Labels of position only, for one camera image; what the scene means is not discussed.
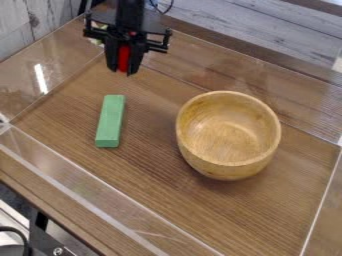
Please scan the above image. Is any green rectangular block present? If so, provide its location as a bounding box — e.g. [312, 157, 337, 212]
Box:
[94, 95, 125, 148]

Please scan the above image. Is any black cable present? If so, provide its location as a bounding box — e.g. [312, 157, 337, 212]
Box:
[0, 226, 32, 256]

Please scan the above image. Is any wooden bowl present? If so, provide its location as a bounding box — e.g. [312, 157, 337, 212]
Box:
[174, 91, 281, 181]

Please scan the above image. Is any clear acrylic tray wall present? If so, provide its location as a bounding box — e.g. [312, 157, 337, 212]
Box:
[0, 20, 342, 256]

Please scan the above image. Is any red plush strawberry toy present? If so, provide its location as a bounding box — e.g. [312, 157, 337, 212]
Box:
[117, 45, 130, 72]

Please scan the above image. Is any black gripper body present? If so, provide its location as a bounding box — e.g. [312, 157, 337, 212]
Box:
[82, 9, 172, 53]

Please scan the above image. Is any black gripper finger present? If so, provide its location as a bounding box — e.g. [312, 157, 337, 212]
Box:
[104, 37, 118, 71]
[126, 42, 146, 75]

